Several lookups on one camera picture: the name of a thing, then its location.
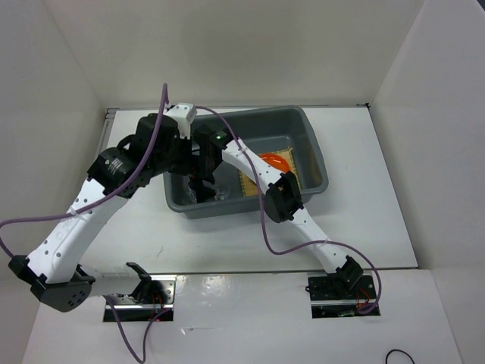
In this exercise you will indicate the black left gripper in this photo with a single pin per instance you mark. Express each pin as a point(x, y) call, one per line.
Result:
point(185, 168)

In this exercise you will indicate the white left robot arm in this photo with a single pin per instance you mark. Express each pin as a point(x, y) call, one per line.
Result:
point(161, 143)

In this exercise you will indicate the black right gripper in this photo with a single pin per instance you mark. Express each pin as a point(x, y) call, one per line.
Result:
point(202, 193)

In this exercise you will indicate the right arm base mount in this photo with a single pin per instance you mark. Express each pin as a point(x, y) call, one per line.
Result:
point(326, 303)

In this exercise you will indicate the grey plastic bin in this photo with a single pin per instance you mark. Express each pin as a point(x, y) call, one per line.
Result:
point(262, 130)

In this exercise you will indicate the yellow woven bamboo mat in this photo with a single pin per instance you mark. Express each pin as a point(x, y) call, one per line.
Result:
point(249, 187)

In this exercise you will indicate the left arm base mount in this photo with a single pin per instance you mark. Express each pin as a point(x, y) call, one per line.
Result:
point(155, 302)

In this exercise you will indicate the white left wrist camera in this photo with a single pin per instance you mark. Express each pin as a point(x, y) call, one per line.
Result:
point(183, 114)

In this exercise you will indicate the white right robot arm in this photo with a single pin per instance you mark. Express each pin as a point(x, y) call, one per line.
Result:
point(279, 196)

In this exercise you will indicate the orange plastic bowl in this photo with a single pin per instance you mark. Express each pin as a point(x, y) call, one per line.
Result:
point(277, 161)

